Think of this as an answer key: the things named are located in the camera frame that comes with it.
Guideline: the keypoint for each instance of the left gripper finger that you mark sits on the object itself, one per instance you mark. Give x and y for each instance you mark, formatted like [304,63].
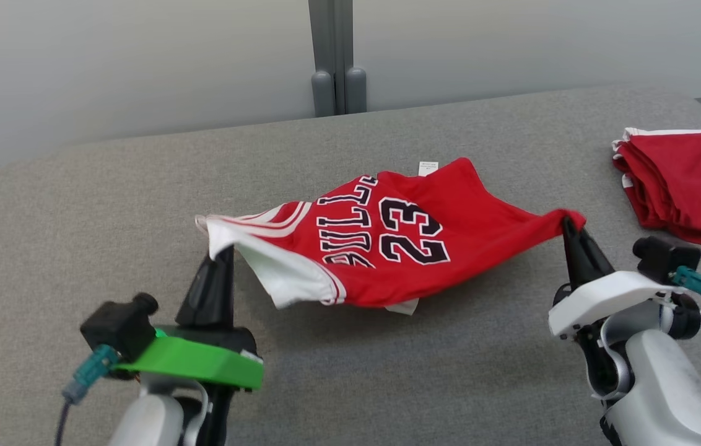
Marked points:
[202,297]
[226,291]

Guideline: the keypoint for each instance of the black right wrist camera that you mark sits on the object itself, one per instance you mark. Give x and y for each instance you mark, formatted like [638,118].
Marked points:
[666,257]

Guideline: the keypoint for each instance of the left gripper green-banded body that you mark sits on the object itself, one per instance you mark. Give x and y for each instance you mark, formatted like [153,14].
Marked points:
[202,362]

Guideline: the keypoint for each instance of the white grey left arm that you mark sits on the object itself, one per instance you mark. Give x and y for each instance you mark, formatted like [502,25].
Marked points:
[152,421]

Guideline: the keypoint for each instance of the red Bulls 23 jersey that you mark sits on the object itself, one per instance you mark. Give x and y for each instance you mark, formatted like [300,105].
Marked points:
[400,235]

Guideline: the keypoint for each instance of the red white-trimmed shorts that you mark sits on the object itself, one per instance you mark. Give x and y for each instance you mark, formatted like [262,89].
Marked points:
[685,179]

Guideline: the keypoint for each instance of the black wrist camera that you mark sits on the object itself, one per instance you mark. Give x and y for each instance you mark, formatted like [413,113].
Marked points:
[666,257]
[118,325]

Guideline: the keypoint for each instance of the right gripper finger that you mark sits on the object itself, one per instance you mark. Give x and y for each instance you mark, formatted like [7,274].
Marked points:
[597,263]
[575,260]

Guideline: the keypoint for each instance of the grey metal partition post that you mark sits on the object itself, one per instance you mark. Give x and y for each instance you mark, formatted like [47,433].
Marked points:
[338,62]

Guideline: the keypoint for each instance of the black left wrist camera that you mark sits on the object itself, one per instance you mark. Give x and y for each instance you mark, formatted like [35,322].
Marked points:
[118,325]

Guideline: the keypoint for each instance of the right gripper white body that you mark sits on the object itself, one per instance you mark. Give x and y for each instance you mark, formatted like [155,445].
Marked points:
[604,297]

